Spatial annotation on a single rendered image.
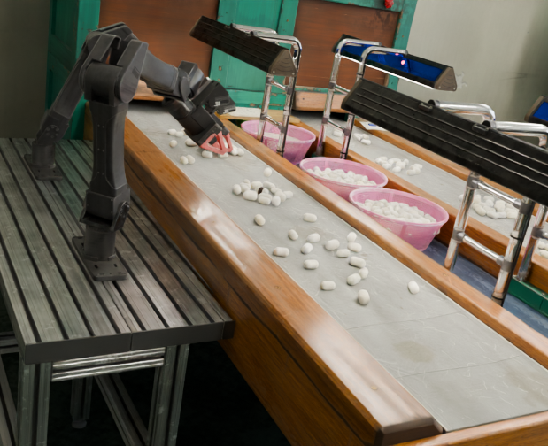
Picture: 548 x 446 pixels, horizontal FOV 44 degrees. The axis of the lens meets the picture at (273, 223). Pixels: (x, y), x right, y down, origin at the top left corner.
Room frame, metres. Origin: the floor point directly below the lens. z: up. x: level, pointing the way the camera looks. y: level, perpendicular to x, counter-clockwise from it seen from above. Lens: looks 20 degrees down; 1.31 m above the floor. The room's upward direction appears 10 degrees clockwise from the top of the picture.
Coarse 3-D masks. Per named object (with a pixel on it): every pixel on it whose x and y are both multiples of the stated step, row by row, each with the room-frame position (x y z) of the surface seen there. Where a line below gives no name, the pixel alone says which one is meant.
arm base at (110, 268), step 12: (96, 228) 1.29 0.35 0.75; (72, 240) 1.37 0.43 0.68; (84, 240) 1.37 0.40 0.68; (96, 240) 1.28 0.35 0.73; (108, 240) 1.29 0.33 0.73; (84, 252) 1.29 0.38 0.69; (96, 252) 1.28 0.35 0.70; (108, 252) 1.29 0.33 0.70; (84, 264) 1.27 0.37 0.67; (96, 264) 1.26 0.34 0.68; (108, 264) 1.27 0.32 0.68; (120, 264) 1.28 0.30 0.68; (96, 276) 1.21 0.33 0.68; (108, 276) 1.22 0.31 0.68; (120, 276) 1.23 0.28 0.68
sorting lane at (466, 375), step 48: (288, 240) 1.43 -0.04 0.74; (336, 288) 1.22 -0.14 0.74; (384, 288) 1.26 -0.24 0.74; (432, 288) 1.30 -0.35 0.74; (384, 336) 1.06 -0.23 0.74; (432, 336) 1.09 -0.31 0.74; (480, 336) 1.12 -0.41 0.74; (432, 384) 0.93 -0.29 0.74; (480, 384) 0.96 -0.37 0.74; (528, 384) 0.98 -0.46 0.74
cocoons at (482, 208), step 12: (336, 132) 2.56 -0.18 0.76; (396, 168) 2.18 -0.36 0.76; (420, 168) 2.28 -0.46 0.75; (480, 204) 1.95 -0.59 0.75; (492, 204) 1.97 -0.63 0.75; (504, 204) 1.97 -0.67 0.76; (492, 216) 1.87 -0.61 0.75; (504, 216) 1.88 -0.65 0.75; (516, 216) 1.89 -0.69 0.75; (540, 252) 1.62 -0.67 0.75
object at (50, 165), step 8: (32, 144) 1.80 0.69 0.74; (32, 152) 1.80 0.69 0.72; (40, 152) 1.79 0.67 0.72; (48, 152) 1.80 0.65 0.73; (32, 160) 1.80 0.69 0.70; (40, 160) 1.79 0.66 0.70; (48, 160) 1.80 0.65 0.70; (32, 168) 1.77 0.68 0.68; (40, 168) 1.79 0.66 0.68; (48, 168) 1.80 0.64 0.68; (56, 168) 1.81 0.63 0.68; (40, 176) 1.72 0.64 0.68; (48, 176) 1.73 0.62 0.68; (56, 176) 1.74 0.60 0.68
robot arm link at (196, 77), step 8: (184, 64) 1.62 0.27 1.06; (192, 64) 1.62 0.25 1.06; (192, 72) 1.61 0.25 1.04; (200, 72) 1.63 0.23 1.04; (184, 80) 1.52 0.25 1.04; (192, 80) 1.61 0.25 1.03; (200, 80) 1.63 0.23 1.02; (184, 88) 1.53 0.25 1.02; (192, 88) 1.60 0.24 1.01; (168, 96) 1.54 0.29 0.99; (176, 96) 1.54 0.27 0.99; (184, 96) 1.53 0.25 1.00; (192, 96) 1.61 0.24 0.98
